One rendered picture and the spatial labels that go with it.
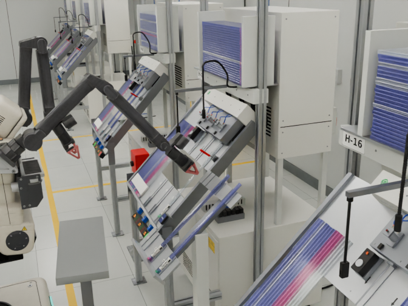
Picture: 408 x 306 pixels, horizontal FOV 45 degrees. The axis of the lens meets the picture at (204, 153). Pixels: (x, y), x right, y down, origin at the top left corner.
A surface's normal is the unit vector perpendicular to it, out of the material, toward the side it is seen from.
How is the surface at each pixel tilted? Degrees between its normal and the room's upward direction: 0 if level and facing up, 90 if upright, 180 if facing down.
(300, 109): 90
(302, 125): 90
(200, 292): 90
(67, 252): 0
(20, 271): 0
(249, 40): 90
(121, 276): 0
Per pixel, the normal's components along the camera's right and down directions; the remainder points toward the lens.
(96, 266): -0.02, -0.95
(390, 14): -0.93, 0.13
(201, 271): 0.39, 0.29
